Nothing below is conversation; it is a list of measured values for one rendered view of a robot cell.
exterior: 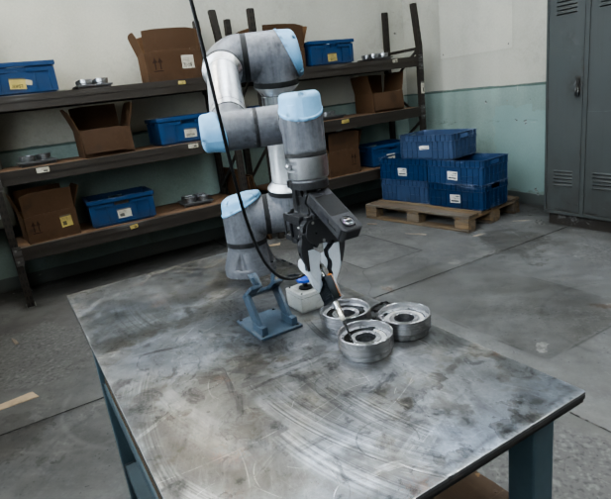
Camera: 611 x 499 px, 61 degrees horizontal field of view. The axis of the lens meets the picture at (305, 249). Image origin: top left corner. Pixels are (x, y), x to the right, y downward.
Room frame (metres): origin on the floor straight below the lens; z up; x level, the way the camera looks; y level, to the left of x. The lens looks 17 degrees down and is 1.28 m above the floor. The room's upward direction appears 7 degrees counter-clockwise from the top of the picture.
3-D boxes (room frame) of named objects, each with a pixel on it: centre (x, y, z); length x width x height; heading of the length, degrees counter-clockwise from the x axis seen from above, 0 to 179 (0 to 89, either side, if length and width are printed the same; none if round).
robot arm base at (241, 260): (1.45, 0.16, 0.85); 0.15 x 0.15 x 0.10
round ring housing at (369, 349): (0.88, -0.09, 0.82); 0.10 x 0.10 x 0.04
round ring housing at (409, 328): (0.94, -0.18, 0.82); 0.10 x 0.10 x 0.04
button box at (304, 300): (1.14, 0.01, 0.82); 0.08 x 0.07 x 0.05; 29
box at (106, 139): (4.26, 1.49, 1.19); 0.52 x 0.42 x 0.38; 119
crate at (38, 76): (4.03, 1.94, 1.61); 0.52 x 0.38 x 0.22; 122
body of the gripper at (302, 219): (0.94, -0.02, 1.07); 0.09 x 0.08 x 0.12; 30
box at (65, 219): (4.00, 1.95, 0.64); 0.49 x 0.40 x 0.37; 124
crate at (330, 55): (5.32, -0.39, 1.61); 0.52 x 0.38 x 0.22; 122
